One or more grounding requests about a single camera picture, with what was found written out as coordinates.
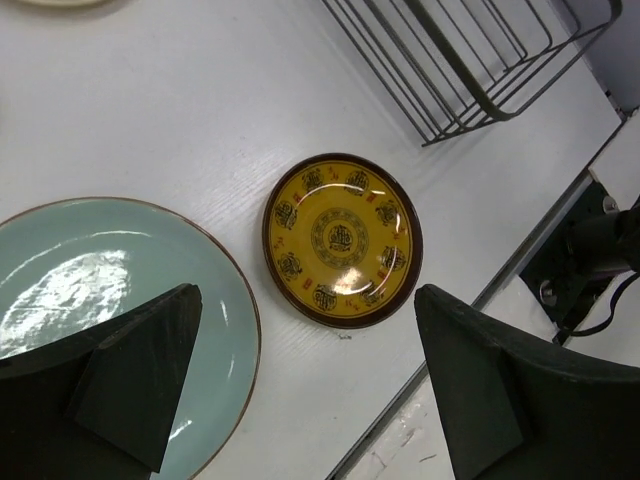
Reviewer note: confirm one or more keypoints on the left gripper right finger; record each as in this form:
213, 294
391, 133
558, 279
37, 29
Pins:
513, 406

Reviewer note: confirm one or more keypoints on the yellow patterned brown-rim plate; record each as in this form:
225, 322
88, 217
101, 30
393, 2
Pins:
342, 240

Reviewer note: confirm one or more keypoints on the black wire dish rack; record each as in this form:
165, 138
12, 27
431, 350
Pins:
453, 67

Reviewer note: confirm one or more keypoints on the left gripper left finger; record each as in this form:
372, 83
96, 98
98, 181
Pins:
100, 404

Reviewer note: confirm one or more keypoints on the cream round plate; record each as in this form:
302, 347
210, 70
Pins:
62, 4

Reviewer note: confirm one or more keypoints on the teal flower plate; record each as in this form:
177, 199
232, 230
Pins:
70, 265

